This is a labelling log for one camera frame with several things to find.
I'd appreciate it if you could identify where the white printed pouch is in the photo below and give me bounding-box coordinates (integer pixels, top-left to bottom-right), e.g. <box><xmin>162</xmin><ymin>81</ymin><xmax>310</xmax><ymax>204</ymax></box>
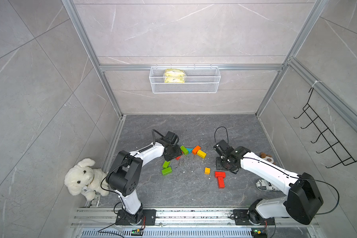
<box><xmin>256</xmin><ymin>179</ymin><xmax>280</xmax><ymax>191</ymax></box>

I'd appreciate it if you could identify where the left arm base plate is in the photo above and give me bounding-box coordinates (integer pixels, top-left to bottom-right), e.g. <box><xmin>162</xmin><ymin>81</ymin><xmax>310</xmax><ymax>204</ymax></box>
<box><xmin>115</xmin><ymin>209</ymin><xmax>157</xmax><ymax>226</ymax></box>

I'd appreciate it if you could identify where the small yellow-orange cube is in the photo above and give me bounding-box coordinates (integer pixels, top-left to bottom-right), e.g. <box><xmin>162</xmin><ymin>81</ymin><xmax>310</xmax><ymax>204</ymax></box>
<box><xmin>204</xmin><ymin>168</ymin><xmax>211</xmax><ymax>175</ymax></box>

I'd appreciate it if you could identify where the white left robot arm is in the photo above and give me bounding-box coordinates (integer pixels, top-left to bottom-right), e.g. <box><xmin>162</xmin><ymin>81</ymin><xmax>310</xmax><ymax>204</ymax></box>
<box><xmin>106</xmin><ymin>130</ymin><xmax>182</xmax><ymax>215</ymax></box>

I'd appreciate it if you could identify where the red block vertical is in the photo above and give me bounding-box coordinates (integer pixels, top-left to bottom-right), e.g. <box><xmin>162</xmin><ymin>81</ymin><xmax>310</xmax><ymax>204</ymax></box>
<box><xmin>217</xmin><ymin>177</ymin><xmax>225</xmax><ymax>189</ymax></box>

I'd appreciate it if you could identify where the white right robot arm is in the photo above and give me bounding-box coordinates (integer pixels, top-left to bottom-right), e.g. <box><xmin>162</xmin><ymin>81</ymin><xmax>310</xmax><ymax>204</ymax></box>
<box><xmin>214</xmin><ymin>140</ymin><xmax>324</xmax><ymax>225</ymax></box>

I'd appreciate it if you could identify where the black wall hook rack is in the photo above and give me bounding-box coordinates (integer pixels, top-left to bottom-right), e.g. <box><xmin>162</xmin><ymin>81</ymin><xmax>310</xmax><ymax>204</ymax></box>
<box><xmin>294</xmin><ymin>88</ymin><xmax>357</xmax><ymax>169</ymax></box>

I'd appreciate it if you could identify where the green block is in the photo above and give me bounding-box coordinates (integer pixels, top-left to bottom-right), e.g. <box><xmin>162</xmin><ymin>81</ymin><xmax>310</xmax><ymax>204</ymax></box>
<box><xmin>161</xmin><ymin>167</ymin><xmax>173</xmax><ymax>176</ymax></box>
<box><xmin>163</xmin><ymin>161</ymin><xmax>170</xmax><ymax>169</ymax></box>
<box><xmin>180</xmin><ymin>145</ymin><xmax>189</xmax><ymax>155</ymax></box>

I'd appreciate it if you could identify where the yellow rectangular block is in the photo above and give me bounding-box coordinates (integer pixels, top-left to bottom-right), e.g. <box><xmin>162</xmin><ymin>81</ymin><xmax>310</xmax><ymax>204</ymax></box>
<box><xmin>197</xmin><ymin>150</ymin><xmax>207</xmax><ymax>159</ymax></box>

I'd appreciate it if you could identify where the white plush dog toy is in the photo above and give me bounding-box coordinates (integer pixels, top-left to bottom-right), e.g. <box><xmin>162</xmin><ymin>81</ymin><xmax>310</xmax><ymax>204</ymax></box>
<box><xmin>64</xmin><ymin>158</ymin><xmax>110</xmax><ymax>201</ymax></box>

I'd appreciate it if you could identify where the brown plush toy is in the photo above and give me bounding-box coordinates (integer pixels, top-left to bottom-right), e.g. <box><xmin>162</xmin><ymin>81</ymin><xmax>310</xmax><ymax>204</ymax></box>
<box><xmin>260</xmin><ymin>152</ymin><xmax>275</xmax><ymax>164</ymax></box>

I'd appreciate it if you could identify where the aluminium mounting rail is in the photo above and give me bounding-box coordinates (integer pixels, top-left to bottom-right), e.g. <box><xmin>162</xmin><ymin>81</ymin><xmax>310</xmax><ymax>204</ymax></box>
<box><xmin>69</xmin><ymin>207</ymin><xmax>319</xmax><ymax>229</ymax></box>

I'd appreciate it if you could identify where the yellow bag in basket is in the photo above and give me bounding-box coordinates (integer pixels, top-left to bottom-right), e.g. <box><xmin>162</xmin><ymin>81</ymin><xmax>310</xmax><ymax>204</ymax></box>
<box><xmin>164</xmin><ymin>68</ymin><xmax>186</xmax><ymax>83</ymax></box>

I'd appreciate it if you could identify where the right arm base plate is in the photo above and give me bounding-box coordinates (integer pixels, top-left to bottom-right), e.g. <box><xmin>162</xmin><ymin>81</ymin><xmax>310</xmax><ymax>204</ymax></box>
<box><xmin>230</xmin><ymin>209</ymin><xmax>275</xmax><ymax>226</ymax></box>

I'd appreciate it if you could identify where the white wire mesh basket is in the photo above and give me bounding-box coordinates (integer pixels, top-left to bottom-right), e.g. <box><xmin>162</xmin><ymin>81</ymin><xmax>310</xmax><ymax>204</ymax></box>
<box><xmin>149</xmin><ymin>66</ymin><xmax>221</xmax><ymax>94</ymax></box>

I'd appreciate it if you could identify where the orange block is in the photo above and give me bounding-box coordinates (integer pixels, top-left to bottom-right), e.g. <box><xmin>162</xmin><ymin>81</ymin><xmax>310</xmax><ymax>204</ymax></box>
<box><xmin>192</xmin><ymin>146</ymin><xmax>201</xmax><ymax>155</ymax></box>

